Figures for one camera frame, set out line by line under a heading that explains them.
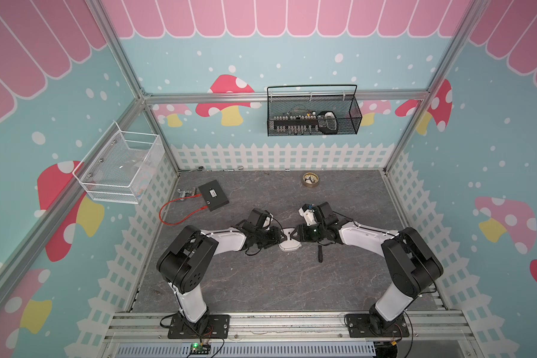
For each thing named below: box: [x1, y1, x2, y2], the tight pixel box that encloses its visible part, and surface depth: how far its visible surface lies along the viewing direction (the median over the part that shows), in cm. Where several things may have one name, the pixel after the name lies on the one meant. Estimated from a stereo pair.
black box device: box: [198, 179, 230, 212], surface depth 110 cm
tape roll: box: [302, 172, 320, 188], surface depth 118 cm
